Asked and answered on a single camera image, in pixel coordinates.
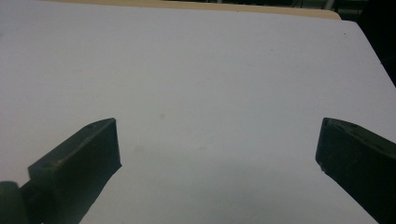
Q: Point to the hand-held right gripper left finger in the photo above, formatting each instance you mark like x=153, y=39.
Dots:
x=77, y=165

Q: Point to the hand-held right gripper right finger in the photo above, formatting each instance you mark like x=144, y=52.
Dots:
x=358, y=155

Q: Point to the beige wooden table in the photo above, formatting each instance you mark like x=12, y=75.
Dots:
x=280, y=10

